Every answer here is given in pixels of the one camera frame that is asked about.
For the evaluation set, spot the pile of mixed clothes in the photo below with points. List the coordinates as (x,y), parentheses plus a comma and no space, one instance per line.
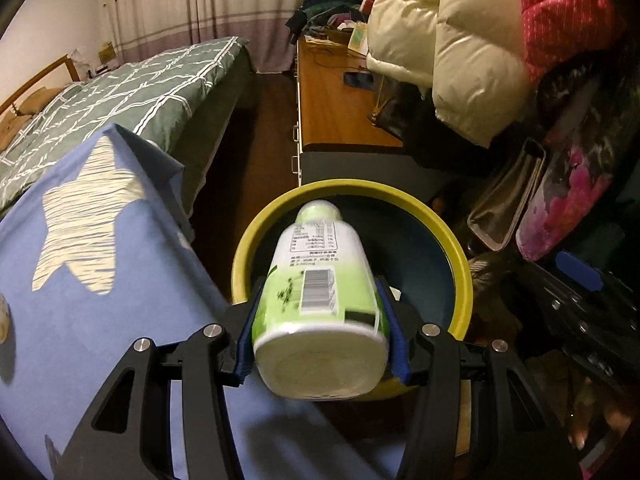
(325,10)

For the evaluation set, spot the wooden bed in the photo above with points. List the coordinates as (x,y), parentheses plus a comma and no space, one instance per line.
(30,80)

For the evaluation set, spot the small cardboard box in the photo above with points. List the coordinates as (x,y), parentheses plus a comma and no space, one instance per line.
(106,52)

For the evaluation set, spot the pink floral bag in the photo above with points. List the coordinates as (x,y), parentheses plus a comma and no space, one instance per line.
(575,185)

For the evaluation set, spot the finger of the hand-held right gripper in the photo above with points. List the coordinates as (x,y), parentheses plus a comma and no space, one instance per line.
(577,270)

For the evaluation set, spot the white puffer jacket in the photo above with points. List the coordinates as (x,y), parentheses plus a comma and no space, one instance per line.
(470,35)

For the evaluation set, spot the brown pillow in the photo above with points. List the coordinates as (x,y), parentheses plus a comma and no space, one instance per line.
(12,130)
(40,100)

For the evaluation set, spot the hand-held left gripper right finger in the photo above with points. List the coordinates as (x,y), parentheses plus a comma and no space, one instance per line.
(397,350)

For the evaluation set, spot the green packet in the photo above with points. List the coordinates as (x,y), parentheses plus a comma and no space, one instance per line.
(358,37)

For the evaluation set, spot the black handbag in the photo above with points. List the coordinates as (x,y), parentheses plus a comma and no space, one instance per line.
(400,112)

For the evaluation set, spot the green checked duvet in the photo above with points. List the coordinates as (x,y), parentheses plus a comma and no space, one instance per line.
(130,95)

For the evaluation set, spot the red knit garment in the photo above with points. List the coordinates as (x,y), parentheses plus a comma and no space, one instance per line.
(565,15)

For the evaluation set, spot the yellow rimmed bin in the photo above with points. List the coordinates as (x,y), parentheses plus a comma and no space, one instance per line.
(415,240)

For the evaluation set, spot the blue printed cloth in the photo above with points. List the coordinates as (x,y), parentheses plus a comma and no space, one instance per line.
(125,335)

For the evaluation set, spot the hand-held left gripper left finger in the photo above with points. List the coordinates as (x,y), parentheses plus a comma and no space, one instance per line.
(245,340)

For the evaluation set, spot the beige handbag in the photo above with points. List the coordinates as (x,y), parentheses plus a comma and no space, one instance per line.
(505,205)

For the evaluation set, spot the wooden dresser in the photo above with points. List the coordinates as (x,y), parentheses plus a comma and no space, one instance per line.
(335,110)

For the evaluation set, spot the dark blue phone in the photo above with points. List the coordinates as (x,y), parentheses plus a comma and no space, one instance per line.
(357,79)

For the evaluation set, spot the person's right hand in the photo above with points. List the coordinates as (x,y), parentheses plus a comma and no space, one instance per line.
(595,420)

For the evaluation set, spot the green white plastic bottle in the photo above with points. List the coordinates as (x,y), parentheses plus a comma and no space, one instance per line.
(310,270)

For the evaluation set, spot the pink beige curtain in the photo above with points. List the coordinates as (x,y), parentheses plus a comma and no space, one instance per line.
(225,10)

